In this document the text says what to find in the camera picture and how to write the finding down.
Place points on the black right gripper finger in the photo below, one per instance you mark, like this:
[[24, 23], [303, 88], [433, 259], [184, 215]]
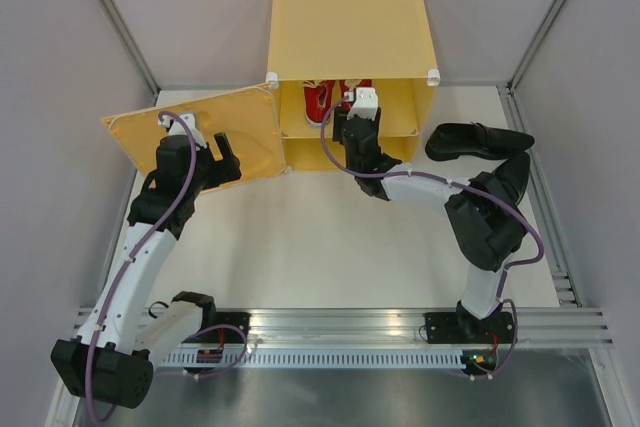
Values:
[[376, 123], [339, 119]]

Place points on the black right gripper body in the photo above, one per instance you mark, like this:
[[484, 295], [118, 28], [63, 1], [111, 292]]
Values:
[[350, 165]]

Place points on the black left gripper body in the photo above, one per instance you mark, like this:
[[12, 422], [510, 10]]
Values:
[[211, 173]]

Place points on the red canvas sneaker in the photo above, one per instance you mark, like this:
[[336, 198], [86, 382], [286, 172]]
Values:
[[318, 99], [350, 90]]

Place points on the yellow cabinet door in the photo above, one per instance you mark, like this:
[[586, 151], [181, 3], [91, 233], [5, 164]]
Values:
[[247, 116]]

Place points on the black patent loafer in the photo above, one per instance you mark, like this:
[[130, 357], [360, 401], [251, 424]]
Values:
[[513, 175], [449, 141]]

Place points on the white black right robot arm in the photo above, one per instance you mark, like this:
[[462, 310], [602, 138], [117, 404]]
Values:
[[482, 211]]

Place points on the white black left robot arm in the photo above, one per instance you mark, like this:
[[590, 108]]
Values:
[[112, 359]]

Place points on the yellow plastic shoe cabinet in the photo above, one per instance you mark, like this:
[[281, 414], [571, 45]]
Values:
[[387, 41]]

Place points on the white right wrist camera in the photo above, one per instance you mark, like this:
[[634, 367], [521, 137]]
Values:
[[365, 112]]

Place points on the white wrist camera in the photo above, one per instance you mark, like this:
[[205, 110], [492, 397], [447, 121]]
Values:
[[365, 112], [182, 124]]

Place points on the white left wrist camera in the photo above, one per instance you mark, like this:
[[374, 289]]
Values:
[[182, 124]]

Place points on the right aluminium corner post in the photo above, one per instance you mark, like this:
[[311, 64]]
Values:
[[548, 21]]

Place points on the white slotted cable duct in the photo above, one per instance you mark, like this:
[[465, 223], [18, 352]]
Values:
[[195, 358]]

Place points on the aluminium corner frame post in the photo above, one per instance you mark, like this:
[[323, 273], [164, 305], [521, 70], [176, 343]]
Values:
[[122, 31]]

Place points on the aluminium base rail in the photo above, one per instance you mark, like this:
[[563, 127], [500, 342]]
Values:
[[539, 328]]

